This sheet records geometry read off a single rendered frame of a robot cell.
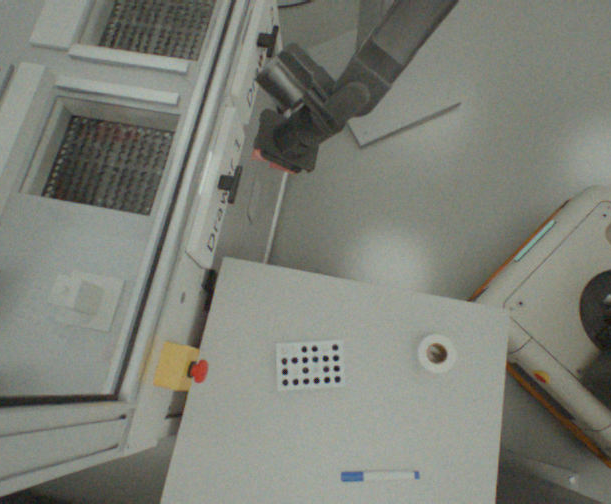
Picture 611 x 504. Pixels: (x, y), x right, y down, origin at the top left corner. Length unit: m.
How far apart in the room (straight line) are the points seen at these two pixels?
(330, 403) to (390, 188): 1.11
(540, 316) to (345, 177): 0.85
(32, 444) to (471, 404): 0.71
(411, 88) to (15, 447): 1.82
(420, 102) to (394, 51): 1.44
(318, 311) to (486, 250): 1.04
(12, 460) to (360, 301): 0.63
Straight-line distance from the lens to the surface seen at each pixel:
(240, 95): 0.94
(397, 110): 1.99
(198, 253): 0.83
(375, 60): 0.59
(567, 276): 1.62
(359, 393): 0.92
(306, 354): 0.88
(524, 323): 1.53
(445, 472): 0.96
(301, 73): 0.63
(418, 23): 0.59
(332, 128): 0.64
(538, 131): 2.13
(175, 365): 0.81
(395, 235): 1.79
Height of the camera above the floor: 1.68
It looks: 74 degrees down
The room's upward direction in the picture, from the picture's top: 7 degrees counter-clockwise
